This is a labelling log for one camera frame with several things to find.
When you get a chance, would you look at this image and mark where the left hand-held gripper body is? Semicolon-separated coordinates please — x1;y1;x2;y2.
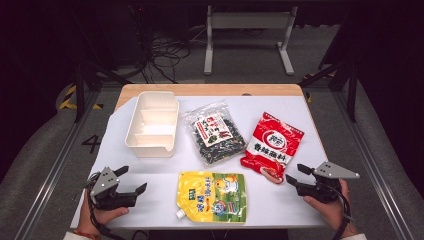
87;165;138;211

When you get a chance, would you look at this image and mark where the black metal stand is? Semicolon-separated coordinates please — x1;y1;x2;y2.
71;59;131;123
299;59;359;123

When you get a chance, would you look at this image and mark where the tangle of black floor cables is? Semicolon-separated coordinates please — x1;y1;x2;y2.
141;33;193;84

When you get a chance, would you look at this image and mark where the person's right hand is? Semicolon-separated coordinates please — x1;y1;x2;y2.
302;178;359;238

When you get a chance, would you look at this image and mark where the white table sheet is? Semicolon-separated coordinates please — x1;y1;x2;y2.
70;95;329;231

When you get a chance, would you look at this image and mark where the clear bag of dark dried food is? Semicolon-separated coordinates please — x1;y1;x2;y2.
181;101;248;168

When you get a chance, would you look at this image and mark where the aluminium floor rail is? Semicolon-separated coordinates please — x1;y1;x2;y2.
333;89;414;240
14;89;101;240

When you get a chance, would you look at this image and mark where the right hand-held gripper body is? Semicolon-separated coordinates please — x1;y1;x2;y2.
295;161;361;204

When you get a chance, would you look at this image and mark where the white divided plastic bin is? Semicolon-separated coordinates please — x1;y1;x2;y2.
124;90;180;158

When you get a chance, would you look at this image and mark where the yellow spout pouch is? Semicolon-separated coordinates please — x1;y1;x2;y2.
175;171;248;225

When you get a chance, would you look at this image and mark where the white left sleeve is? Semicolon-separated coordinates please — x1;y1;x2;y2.
63;231;98;240

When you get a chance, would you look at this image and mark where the person's left hand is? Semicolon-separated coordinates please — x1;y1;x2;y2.
77;191;130;236

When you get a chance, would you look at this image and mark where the white metal stand frame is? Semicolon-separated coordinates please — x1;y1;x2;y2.
203;4;299;76

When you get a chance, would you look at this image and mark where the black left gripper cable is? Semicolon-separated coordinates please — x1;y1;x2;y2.
84;171;126;240

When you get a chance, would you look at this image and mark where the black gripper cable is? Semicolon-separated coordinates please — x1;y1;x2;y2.
328;184;354;240
84;171;126;240

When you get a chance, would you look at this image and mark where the red seasoning packet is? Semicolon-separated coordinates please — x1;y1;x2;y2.
239;111;305;185

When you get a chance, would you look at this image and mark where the red beaded bracelet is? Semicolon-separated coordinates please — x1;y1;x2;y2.
73;229;101;240

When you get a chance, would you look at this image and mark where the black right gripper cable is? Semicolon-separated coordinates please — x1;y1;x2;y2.
328;184;354;240

